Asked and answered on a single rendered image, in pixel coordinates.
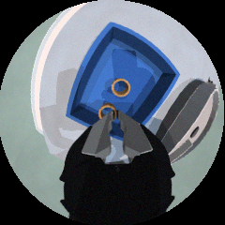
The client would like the blue open crate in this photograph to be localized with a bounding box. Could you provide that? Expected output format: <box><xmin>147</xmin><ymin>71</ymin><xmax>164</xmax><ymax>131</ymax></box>
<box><xmin>66</xmin><ymin>22</ymin><xmax>180</xmax><ymax>128</ymax></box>

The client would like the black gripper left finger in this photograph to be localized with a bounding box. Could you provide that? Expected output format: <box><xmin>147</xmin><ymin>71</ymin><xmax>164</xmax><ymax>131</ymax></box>
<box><xmin>59</xmin><ymin>110</ymin><xmax>114</xmax><ymax>182</ymax></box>

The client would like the bronze bushing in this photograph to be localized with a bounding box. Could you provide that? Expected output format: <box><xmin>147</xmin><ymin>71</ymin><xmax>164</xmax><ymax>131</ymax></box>
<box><xmin>98</xmin><ymin>103</ymin><xmax>117</xmax><ymax>120</ymax></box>
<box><xmin>112</xmin><ymin>78</ymin><xmax>130</xmax><ymax>97</ymax></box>

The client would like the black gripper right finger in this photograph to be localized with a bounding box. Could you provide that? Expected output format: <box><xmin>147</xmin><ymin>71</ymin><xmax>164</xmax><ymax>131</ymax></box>
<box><xmin>116</xmin><ymin>110</ymin><xmax>175</xmax><ymax>178</ymax></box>

